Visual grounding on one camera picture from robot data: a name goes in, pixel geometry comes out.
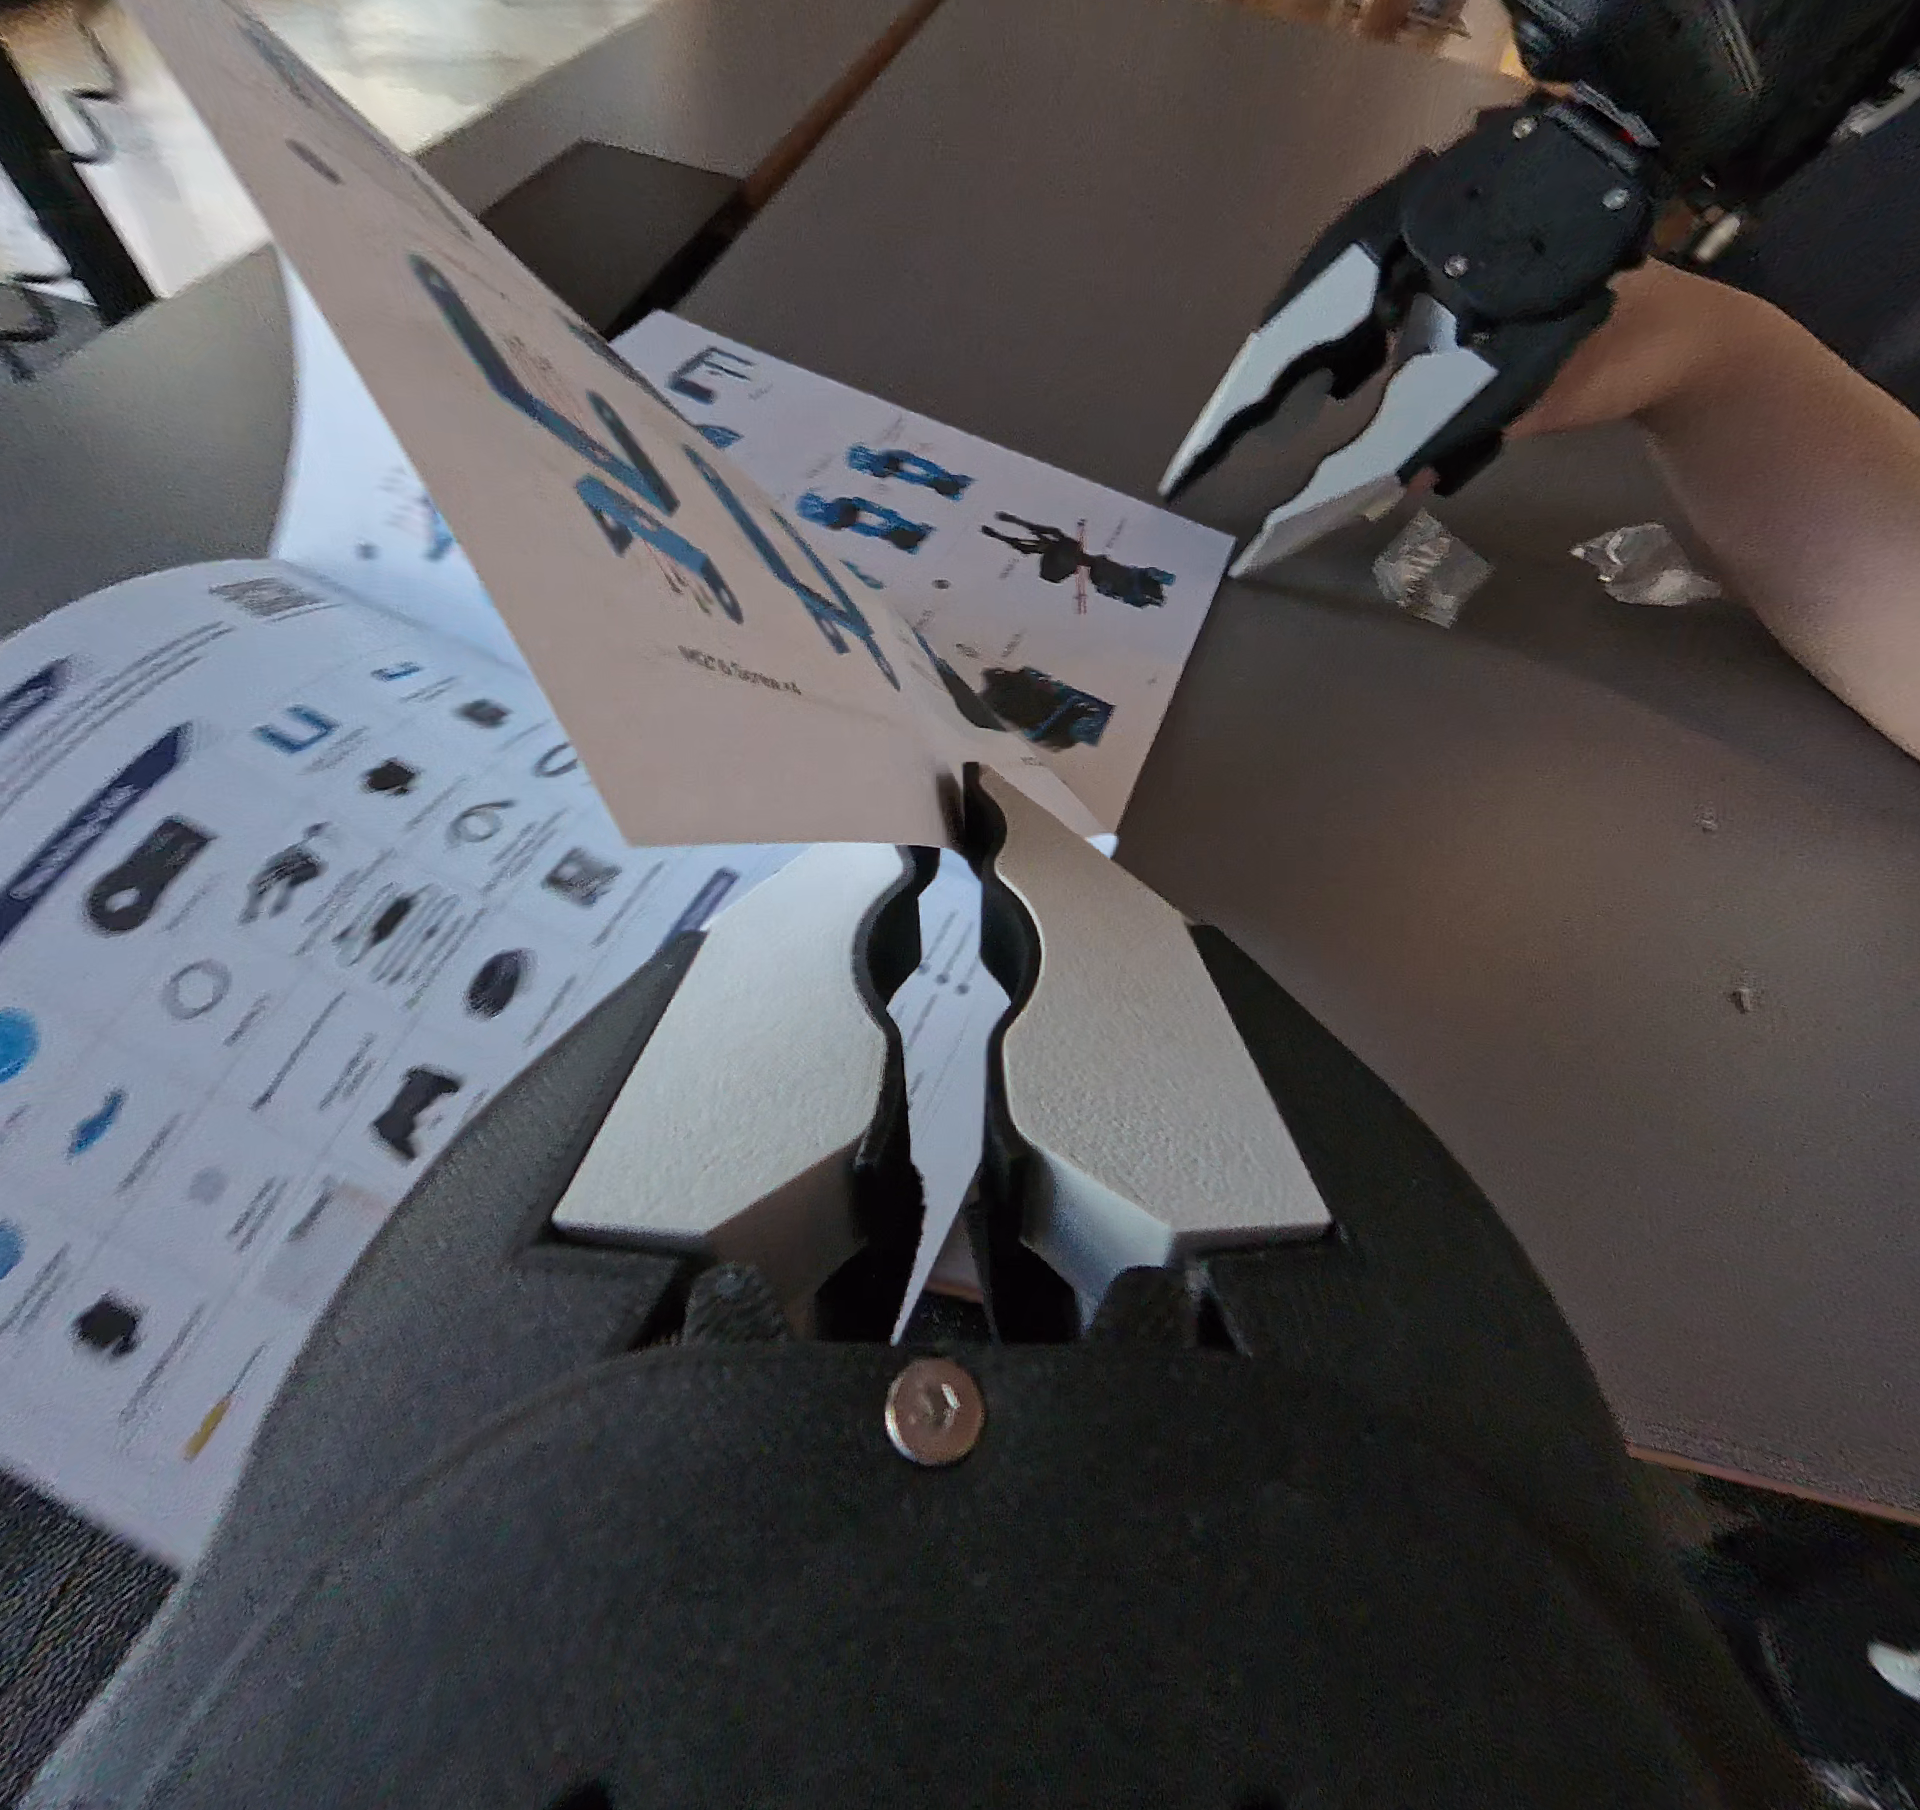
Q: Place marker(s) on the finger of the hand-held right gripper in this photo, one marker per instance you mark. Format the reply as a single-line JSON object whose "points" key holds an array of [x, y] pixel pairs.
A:
{"points": [[1393, 428], [1292, 339]]}

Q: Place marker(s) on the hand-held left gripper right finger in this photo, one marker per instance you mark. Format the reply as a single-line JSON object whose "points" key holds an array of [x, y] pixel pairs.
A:
{"points": [[1170, 1090]]}

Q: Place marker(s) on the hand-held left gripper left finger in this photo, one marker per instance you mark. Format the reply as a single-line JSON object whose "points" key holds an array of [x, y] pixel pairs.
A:
{"points": [[718, 1090]]}

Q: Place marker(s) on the small clear plastic bag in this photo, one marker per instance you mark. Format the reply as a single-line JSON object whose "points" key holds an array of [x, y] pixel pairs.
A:
{"points": [[1432, 572]]}

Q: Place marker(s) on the printed assembly manual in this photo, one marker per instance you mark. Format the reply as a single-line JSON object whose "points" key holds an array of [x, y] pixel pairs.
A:
{"points": [[183, 941]]}

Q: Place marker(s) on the person's right forearm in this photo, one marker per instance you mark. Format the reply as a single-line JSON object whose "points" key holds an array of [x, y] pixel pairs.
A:
{"points": [[1799, 552]]}

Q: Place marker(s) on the person's right hand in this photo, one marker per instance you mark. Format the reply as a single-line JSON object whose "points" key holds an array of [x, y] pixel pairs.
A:
{"points": [[1611, 371]]}

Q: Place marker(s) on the crumpled clear plastic bag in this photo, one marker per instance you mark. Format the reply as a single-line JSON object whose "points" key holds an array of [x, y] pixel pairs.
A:
{"points": [[1642, 567]]}

